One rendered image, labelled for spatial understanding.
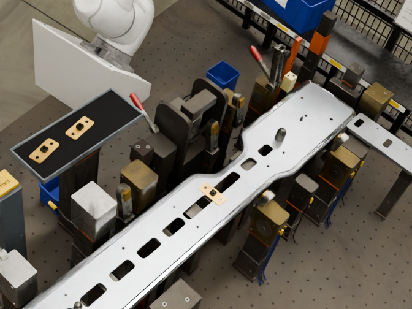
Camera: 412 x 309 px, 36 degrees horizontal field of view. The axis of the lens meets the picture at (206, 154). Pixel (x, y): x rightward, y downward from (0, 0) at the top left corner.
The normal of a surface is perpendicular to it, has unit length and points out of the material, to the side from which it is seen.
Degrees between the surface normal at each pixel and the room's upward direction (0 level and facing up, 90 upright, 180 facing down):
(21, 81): 0
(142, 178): 0
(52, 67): 90
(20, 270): 0
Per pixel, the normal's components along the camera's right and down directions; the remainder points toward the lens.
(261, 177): 0.17, -0.62
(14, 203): 0.74, 0.59
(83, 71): -0.56, 0.57
